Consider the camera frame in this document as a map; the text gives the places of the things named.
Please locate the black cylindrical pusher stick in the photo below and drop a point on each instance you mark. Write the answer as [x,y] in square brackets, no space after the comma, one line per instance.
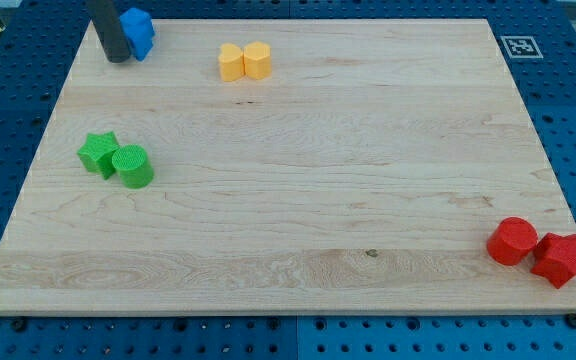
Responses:
[105,19]

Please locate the yellow heart block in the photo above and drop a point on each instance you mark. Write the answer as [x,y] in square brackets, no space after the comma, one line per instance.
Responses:
[231,62]

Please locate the blue block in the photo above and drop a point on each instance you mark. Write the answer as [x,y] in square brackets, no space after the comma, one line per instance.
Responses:
[139,31]

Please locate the yellow hexagon block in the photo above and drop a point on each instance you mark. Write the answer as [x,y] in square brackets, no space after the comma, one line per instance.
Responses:
[257,60]

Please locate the red cylinder block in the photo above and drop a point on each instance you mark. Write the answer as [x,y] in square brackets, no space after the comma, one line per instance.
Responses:
[512,240]

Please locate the white fiducial marker tag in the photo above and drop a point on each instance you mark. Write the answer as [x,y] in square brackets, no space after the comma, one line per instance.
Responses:
[521,47]

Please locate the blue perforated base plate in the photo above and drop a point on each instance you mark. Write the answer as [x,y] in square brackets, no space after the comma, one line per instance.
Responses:
[37,49]

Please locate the red star block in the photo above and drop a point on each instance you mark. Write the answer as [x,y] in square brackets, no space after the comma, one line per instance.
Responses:
[555,259]

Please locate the green star block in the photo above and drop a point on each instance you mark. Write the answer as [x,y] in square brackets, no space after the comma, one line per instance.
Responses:
[96,153]

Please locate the green cylinder block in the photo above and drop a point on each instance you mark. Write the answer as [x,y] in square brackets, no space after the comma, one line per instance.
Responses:
[132,164]

